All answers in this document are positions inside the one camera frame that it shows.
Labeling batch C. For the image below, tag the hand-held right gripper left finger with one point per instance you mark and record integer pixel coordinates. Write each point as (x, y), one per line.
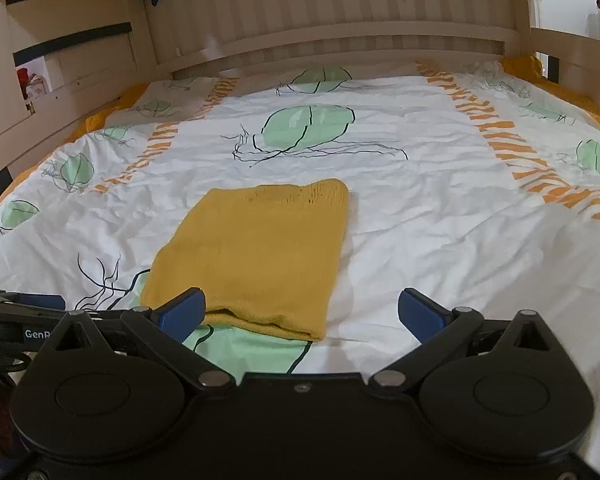
(182, 310)

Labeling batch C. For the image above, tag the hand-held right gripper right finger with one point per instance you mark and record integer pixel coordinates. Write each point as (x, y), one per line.
(420, 312)

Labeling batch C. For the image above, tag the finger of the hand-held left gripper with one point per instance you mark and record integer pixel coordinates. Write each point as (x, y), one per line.
(35, 301)

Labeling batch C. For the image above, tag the mustard yellow knit sweater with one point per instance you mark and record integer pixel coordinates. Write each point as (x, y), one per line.
(255, 250)

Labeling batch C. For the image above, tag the white printed duvet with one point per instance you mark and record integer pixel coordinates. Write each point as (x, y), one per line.
(430, 210)

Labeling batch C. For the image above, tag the red white container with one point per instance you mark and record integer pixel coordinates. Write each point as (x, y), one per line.
(30, 82)

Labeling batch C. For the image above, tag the yellow fitted sheet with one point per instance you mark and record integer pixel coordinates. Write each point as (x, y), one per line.
(522, 67)

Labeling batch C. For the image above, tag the wooden bed frame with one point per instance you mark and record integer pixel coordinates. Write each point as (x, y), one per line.
(330, 10)

